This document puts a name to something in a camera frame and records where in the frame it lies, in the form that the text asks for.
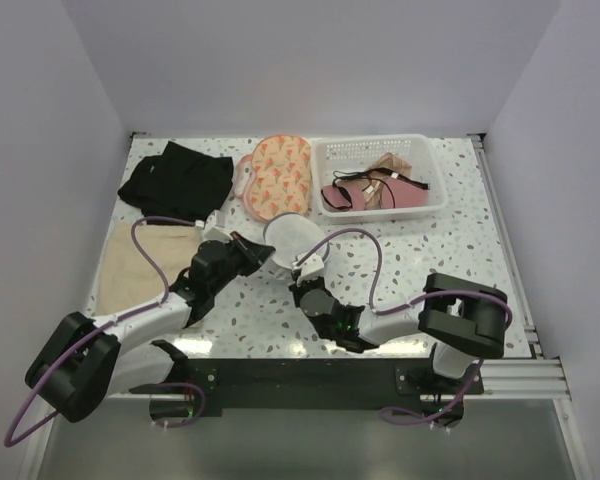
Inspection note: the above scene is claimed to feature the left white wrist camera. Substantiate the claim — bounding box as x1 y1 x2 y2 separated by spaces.
195 210 231 242

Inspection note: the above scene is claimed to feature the black garment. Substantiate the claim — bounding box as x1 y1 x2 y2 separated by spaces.
118 142 234 225

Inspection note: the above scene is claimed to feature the round white mesh laundry bag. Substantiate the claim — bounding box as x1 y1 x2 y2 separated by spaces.
262 213 325 280

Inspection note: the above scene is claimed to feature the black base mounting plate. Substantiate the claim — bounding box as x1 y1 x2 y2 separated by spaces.
132 358 484 427

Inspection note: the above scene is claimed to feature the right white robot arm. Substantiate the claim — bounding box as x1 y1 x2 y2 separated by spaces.
289 273 513 393

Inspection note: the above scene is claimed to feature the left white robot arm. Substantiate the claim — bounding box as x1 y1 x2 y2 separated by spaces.
25 232 276 423

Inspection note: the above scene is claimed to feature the pink beige bra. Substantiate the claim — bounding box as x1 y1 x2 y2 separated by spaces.
361 153 412 209

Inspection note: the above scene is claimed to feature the white plastic basket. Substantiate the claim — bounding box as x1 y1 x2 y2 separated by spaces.
311 134 448 223

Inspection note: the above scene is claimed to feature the beige folded garment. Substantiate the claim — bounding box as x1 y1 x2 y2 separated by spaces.
94 222 201 315

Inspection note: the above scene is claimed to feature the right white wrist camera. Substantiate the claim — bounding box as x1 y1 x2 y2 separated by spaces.
291 252 328 285

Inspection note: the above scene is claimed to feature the tulip print mesh laundry bag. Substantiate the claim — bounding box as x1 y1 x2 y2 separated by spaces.
234 135 312 222

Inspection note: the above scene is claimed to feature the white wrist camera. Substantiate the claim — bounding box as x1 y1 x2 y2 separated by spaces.
291 252 328 285
195 210 231 242

